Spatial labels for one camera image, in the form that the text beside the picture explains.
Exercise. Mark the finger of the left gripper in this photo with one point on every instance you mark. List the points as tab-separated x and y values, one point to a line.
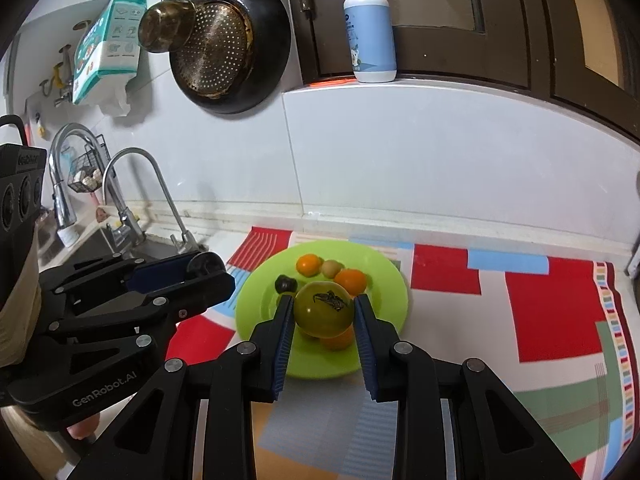
136	313
86	284

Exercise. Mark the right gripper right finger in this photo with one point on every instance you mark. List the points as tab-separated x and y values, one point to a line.
451	417

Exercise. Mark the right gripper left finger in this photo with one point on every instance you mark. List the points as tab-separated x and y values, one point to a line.
154	436

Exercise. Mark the small orange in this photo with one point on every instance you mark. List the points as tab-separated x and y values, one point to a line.
308	265

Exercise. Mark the green lime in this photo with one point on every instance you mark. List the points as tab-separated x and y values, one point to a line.
323	309

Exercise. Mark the tan round fruit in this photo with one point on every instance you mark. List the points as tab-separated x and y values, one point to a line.
330	268

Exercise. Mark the large orange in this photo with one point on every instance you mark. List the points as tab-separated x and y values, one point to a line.
353	281

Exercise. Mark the chrome kitchen faucet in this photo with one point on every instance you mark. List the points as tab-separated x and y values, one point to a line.
64	211

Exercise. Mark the person's left hand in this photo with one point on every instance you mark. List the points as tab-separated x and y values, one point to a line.
84	429

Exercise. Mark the green plate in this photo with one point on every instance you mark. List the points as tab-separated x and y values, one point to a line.
322	278

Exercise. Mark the stainless steel sink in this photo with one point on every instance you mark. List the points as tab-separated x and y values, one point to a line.
84	242

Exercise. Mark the black frying pan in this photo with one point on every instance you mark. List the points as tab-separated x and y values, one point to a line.
233	53

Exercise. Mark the paper towel pack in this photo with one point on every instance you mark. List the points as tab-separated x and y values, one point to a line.
107	58

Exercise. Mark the blue white soap bottle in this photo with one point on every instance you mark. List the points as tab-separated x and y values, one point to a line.
370	39

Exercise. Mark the black wire basket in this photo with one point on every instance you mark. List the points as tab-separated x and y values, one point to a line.
85	171

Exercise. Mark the dark wooden window frame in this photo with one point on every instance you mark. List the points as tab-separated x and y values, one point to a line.
581	54

